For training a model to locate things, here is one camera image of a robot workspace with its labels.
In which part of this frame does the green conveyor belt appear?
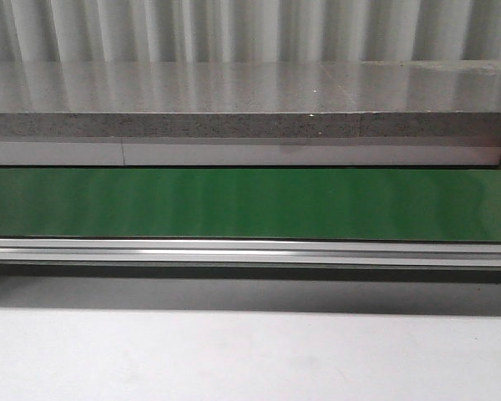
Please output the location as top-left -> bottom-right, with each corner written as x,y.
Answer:
0,167 -> 501,242

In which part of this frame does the grey granite counter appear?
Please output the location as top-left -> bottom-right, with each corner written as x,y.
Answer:
0,60 -> 501,167

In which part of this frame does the white pleated curtain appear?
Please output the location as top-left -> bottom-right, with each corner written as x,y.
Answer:
0,1 -> 501,63

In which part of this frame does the aluminium conveyor frame rail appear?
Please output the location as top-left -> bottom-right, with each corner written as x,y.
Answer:
0,238 -> 501,268

